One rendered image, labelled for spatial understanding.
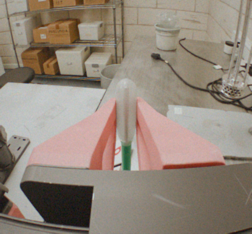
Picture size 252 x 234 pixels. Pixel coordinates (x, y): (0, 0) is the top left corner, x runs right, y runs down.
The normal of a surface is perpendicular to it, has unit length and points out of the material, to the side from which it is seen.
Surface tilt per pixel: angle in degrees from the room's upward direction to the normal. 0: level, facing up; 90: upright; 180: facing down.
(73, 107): 0
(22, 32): 92
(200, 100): 0
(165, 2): 90
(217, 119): 0
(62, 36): 92
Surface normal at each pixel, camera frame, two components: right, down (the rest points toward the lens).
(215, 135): -0.02, -0.80
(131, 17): -0.19, 0.58
